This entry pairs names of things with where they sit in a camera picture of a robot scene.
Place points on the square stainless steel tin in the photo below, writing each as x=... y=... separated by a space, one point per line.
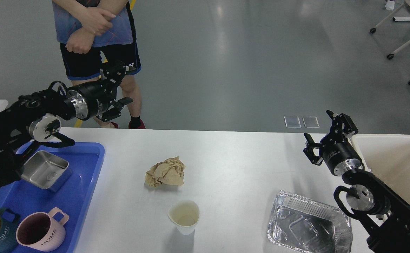
x=46 y=171

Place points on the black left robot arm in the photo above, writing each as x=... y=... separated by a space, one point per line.
x=35 y=119

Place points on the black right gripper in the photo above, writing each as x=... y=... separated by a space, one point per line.
x=338 y=155

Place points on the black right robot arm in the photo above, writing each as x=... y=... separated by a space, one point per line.
x=383 y=213

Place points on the person in patterned shirt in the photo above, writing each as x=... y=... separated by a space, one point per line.
x=89 y=29

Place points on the crumpled brown paper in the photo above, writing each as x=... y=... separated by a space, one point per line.
x=169 y=172

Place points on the blue plastic tray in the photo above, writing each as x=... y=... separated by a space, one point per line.
x=85 y=160

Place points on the pink home mug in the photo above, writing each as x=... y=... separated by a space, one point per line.
x=43 y=231

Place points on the white paper cup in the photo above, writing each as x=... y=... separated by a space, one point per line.
x=185 y=215

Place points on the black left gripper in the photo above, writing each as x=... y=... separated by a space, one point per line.
x=98 y=98

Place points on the aluminium foil tray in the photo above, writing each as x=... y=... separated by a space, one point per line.
x=308 y=226

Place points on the beige plastic bin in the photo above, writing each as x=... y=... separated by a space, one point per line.
x=388 y=157

